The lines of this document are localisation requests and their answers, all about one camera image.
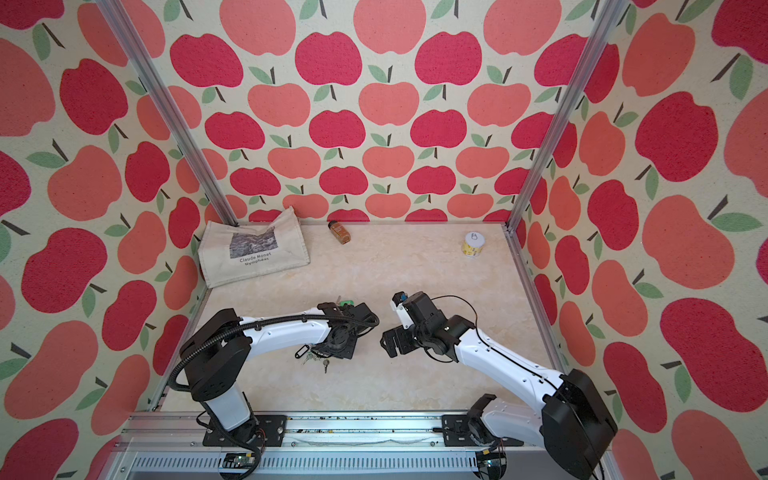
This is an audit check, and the metal key organizer plate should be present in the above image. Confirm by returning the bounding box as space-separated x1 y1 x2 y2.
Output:
302 351 330 374

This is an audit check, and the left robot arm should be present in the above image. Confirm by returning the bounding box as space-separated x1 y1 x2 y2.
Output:
168 302 379 451

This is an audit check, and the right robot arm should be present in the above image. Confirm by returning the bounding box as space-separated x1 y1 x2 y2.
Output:
380 291 618 479

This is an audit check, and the black key tag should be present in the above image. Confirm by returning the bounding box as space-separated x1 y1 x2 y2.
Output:
294 344 312 360

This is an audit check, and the small amber bottle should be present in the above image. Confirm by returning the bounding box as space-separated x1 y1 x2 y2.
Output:
328 220 351 245

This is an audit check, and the beige printed tote bag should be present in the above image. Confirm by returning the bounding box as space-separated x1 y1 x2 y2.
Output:
198 208 310 288

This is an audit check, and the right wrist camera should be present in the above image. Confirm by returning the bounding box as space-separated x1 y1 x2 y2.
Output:
390 291 413 330

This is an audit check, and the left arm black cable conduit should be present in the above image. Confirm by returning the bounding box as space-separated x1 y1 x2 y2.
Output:
166 311 380 480

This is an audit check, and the front aluminium rail base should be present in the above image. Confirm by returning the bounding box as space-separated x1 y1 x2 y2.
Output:
95 411 569 479

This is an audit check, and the left aluminium frame post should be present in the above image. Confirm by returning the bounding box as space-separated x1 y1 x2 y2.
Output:
96 1 239 226

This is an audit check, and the aluminium frame post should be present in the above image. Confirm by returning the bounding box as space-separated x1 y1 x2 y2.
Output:
504 0 630 236
96 1 239 226

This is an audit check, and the right aluminium frame post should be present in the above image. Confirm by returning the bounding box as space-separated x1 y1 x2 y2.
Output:
504 0 630 236

